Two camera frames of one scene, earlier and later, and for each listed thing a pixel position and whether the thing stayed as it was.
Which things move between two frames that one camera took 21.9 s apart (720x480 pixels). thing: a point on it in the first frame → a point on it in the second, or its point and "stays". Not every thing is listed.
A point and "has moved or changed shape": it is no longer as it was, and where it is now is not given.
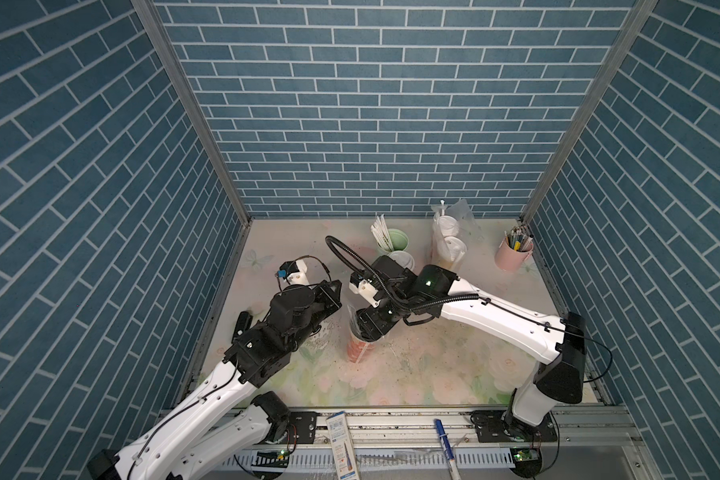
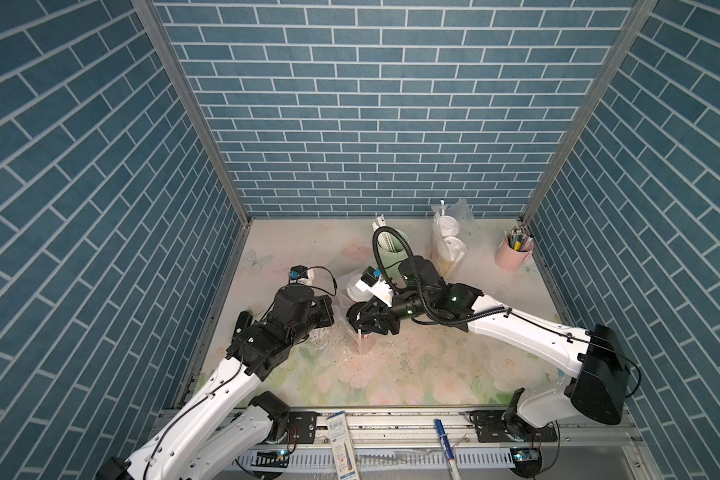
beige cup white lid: [454, 251] stays
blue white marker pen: [447, 449] stays
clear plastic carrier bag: [455, 232] stays
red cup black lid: [357, 345] has moved or changed shape
